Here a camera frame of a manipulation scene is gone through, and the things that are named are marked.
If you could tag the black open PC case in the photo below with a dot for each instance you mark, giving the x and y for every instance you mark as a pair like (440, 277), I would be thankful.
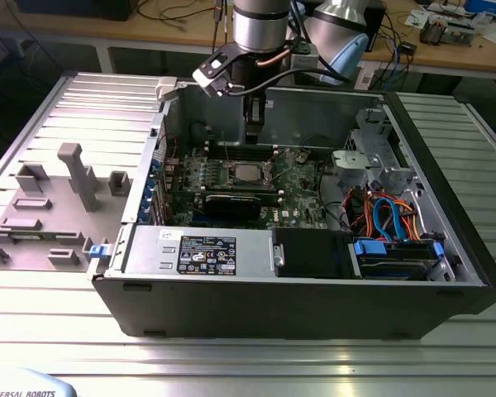
(273, 306)

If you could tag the silver metal drive cage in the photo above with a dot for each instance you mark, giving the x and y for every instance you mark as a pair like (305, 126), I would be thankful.
(349, 160)

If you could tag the wooden desk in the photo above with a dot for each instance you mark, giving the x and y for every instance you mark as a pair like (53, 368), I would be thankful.
(87, 29)

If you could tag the silver CPU chip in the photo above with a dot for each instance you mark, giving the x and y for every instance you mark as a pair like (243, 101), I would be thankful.
(246, 173)

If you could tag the hard disk in blue carrier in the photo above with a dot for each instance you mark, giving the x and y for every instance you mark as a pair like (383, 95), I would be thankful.
(370, 249)

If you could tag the green RAM stick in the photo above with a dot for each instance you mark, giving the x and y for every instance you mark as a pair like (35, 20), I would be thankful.
(29, 237)

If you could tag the pale blue teach pendant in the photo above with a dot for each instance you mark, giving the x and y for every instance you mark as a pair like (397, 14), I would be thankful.
(25, 384)

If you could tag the CPU socket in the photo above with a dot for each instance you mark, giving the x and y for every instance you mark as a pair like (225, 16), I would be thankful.
(231, 178)

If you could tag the black monitor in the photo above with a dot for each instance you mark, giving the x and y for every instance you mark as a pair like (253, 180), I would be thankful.
(66, 8)

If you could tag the grey parts rack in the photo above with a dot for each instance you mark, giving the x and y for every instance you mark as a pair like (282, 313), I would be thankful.
(66, 198)

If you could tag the pale grey case latch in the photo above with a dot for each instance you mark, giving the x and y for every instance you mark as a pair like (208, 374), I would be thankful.
(165, 89)

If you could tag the green motherboard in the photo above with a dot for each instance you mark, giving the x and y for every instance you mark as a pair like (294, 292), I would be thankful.
(297, 194)

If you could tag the grey power supply unit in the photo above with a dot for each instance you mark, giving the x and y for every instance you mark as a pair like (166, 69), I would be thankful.
(149, 252)

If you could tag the white papers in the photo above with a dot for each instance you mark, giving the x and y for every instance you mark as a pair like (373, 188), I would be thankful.
(417, 18)

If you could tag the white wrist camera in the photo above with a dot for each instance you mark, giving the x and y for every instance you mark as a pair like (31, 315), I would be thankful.
(208, 84)

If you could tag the round coin battery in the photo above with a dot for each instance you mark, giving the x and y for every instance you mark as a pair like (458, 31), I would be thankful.
(302, 156)

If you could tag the grey metal device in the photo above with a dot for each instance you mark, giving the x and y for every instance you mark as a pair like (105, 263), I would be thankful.
(461, 35)

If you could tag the black drive bay box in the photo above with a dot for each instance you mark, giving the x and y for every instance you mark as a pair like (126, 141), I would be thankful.
(310, 252)

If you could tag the copper finned CPU cooler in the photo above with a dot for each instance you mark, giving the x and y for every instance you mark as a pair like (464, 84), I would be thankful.
(432, 33)

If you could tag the black graphics card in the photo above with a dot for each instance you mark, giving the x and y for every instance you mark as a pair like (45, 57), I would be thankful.
(231, 207)

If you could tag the blue plastic latch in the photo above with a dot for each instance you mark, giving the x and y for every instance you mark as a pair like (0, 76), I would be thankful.
(99, 251)

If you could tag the white label sheet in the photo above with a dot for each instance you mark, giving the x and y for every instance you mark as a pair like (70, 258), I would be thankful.
(365, 76)

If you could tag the small black device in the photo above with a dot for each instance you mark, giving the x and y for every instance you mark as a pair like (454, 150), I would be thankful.
(407, 47)

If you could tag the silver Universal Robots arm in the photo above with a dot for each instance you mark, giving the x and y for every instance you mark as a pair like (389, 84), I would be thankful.
(260, 29)

